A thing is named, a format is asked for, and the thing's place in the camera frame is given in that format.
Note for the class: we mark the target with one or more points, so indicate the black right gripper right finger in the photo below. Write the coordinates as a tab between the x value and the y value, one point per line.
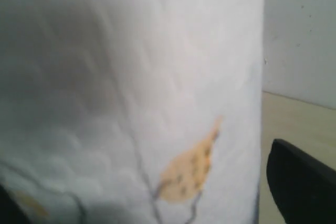
303	188

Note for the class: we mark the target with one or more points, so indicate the printed white paper towel roll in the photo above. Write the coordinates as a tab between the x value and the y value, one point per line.
131	111

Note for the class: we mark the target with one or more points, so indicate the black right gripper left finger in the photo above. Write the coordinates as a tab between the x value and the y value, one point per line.
10	211

